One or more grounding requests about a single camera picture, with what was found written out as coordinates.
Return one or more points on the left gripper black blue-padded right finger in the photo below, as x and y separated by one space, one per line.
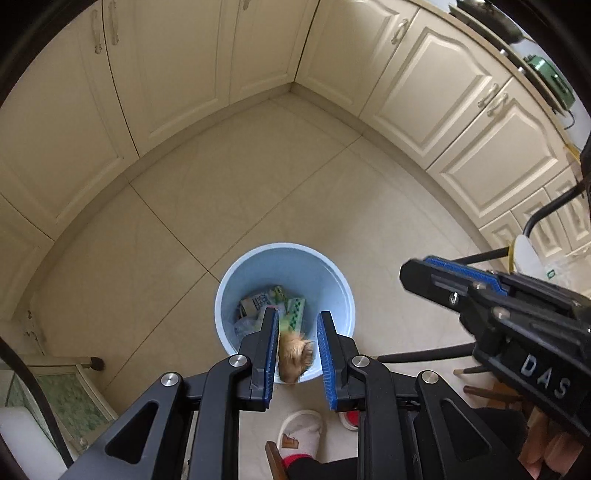
342 390

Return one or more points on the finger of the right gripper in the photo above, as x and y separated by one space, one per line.
460 288
542 293

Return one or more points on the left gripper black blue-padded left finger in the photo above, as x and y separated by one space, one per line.
255 387

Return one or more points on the brown bread piece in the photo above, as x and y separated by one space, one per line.
296 355

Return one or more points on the milk carton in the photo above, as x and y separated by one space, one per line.
253 307

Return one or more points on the light blue trash bin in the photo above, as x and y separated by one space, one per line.
302 272

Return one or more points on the person's right hand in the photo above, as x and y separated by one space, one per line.
550 452

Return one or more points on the white marble round table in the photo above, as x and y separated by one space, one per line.
571 271

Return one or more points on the white slipper foot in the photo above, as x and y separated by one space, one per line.
300 435

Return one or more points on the green electric cooker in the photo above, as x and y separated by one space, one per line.
553 80

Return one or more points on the black gas stove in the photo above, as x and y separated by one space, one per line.
514 56

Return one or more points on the black frying pan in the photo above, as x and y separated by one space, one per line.
493 18

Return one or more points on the cream base cabinets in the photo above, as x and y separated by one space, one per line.
90 89

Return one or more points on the glass door frame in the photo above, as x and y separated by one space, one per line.
79 410

